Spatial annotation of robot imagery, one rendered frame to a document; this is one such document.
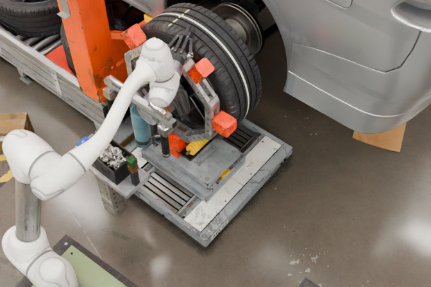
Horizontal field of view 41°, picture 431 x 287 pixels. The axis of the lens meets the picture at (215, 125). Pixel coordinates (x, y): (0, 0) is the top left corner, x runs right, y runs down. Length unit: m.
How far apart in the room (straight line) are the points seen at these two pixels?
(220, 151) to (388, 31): 1.35
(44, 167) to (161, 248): 1.27
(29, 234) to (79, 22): 1.00
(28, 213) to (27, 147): 0.35
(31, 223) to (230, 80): 1.03
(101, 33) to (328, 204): 1.60
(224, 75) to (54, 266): 1.08
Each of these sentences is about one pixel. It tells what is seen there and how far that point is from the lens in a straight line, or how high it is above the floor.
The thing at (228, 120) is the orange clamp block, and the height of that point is 0.88.
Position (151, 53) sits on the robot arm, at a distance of 2.15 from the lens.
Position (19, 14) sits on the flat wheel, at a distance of 3.97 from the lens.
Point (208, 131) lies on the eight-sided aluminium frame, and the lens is 2.69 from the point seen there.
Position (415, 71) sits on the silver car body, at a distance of 2.48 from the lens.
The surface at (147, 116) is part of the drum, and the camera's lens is 2.69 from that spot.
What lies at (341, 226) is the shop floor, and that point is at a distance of 3.38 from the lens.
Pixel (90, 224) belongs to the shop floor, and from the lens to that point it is 3.38.
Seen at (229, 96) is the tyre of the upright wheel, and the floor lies 0.98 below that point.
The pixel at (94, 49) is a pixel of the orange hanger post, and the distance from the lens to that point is 2.96.
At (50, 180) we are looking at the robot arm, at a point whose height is 1.18.
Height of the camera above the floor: 2.87
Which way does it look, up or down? 50 degrees down
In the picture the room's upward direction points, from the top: straight up
